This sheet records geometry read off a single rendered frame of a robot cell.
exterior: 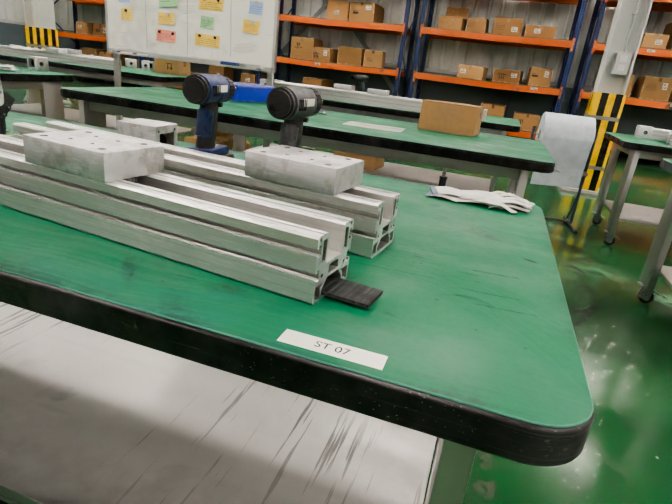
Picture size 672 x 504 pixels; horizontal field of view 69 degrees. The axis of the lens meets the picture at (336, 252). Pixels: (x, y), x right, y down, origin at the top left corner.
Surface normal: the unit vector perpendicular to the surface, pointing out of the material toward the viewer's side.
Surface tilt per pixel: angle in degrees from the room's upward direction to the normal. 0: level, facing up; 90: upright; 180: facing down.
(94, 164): 90
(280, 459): 0
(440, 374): 0
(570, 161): 103
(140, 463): 0
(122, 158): 90
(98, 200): 90
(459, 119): 89
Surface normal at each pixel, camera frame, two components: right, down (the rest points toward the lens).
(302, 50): -0.29, 0.32
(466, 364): 0.11, -0.93
